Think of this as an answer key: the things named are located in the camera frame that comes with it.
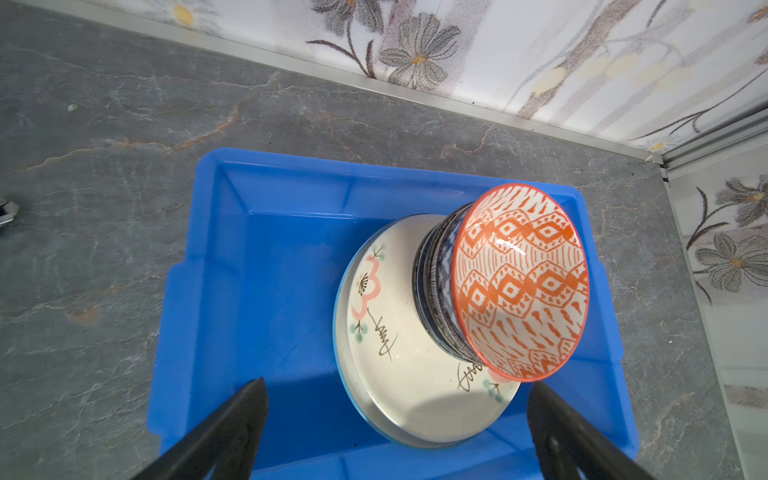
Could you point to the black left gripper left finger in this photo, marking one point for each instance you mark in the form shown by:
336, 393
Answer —
223, 446

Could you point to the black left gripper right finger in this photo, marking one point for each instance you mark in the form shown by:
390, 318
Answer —
567, 446

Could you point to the cream floral plate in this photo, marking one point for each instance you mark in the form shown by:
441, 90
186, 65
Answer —
415, 384

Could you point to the orange patterned bowl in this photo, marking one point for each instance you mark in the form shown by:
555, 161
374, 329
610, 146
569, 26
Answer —
520, 282

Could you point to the watermelon pattern white plate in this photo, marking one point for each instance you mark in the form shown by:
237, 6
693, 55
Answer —
357, 394

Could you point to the red bowl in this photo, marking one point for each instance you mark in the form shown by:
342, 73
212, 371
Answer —
432, 284

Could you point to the blue plastic bin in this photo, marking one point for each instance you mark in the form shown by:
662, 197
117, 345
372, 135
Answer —
270, 236

